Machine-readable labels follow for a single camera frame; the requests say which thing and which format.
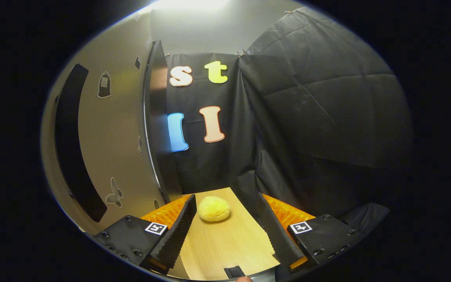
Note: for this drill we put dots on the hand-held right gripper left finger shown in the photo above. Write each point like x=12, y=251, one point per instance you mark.
x=178, y=231

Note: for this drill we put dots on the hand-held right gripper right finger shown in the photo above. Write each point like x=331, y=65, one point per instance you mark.
x=276, y=235

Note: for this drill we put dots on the long ceiling light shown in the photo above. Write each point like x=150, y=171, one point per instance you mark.
x=190, y=4

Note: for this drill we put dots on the grey cabinet door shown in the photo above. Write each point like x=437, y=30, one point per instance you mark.
x=112, y=137

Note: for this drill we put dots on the yellow bun toy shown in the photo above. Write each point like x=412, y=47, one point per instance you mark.
x=213, y=208

